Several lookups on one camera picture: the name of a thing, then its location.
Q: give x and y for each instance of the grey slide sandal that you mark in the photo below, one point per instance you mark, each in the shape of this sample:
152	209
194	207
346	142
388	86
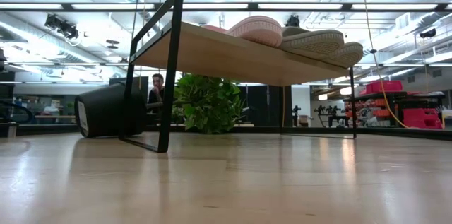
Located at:
314	42
347	56

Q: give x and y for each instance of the pink slide sandal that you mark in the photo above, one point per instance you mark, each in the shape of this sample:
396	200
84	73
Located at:
257	31

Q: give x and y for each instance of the wooden shelf black metal frame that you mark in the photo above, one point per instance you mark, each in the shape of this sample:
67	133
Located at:
229	58

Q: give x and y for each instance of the black ceiling device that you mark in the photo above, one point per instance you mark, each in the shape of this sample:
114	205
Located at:
293	21

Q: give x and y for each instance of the black overhead rig bar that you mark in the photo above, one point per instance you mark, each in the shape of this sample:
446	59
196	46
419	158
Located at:
252	6

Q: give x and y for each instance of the person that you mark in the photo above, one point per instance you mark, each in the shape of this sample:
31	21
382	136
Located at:
157	86

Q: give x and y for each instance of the black ceiling track lights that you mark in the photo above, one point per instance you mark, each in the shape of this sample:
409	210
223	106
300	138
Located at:
63	28

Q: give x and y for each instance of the green plant in black pot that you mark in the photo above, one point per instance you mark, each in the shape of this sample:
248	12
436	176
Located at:
208	104

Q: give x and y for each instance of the black pillar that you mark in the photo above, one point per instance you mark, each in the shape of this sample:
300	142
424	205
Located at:
286	111

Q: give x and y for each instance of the black partition panel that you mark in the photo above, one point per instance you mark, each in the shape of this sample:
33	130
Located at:
257	105

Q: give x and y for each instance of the small black ceiling fixture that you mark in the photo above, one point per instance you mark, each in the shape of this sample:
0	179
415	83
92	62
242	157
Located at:
428	34

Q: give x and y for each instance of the red storage bin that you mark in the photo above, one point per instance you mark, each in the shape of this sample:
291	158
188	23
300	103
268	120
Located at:
385	87
422	118

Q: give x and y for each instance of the small robot arms stand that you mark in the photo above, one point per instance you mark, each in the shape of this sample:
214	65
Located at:
332	119

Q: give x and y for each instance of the black storage rack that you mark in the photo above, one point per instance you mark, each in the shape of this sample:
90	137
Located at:
388	96

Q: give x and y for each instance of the black aluminium table frame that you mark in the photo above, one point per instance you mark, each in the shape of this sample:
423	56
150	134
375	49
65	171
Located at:
388	132

